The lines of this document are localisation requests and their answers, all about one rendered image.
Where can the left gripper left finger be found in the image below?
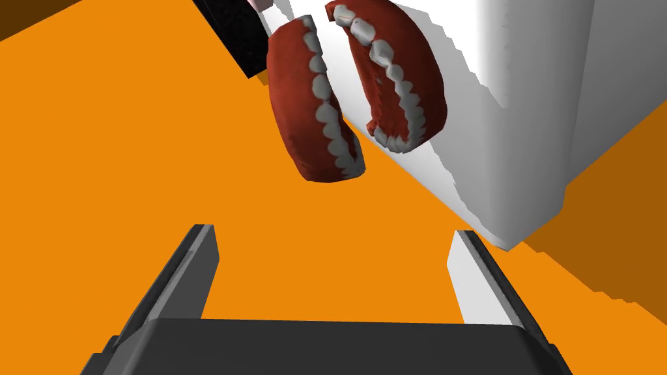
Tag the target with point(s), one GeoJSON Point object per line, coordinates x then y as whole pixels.
{"type": "Point", "coordinates": [183, 281]}

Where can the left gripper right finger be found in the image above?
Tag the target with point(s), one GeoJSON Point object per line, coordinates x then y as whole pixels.
{"type": "Point", "coordinates": [484, 291]}

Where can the white box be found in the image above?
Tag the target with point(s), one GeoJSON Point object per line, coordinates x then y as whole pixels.
{"type": "Point", "coordinates": [521, 104]}

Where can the red denture model with teeth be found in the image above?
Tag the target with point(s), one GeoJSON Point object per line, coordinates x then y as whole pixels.
{"type": "Point", "coordinates": [359, 88]}

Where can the black block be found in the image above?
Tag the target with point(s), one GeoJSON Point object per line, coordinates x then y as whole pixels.
{"type": "Point", "coordinates": [234, 31]}

